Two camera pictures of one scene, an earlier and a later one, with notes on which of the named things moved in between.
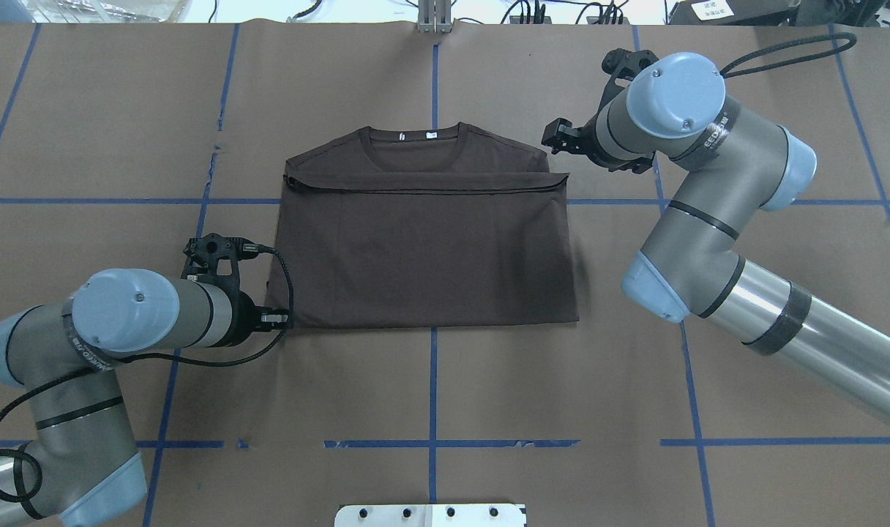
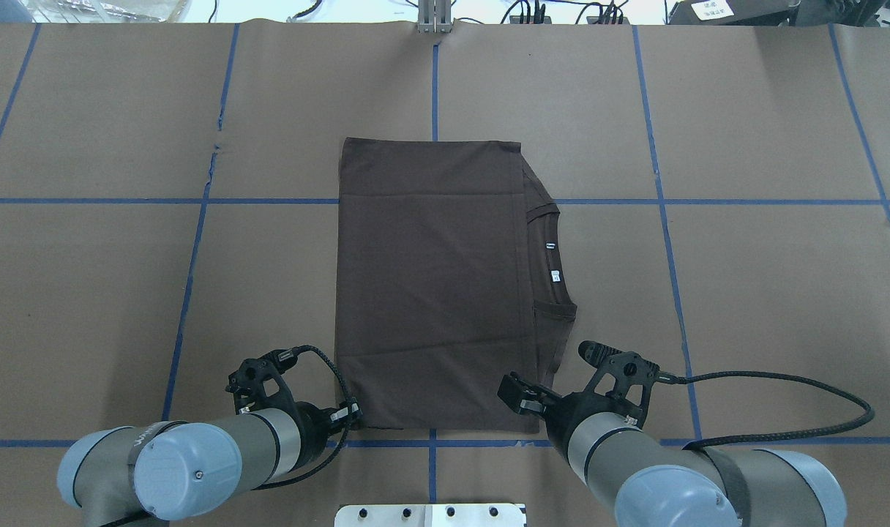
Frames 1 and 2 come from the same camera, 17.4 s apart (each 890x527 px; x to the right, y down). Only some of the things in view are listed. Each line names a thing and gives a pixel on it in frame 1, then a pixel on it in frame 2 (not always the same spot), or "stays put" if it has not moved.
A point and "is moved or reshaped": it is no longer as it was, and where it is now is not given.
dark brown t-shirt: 427,225 is moved or reshaped
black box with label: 735,12 stays put
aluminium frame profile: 435,16 stays put
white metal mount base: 429,515 stays put
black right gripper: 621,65 → 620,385
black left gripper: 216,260 → 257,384
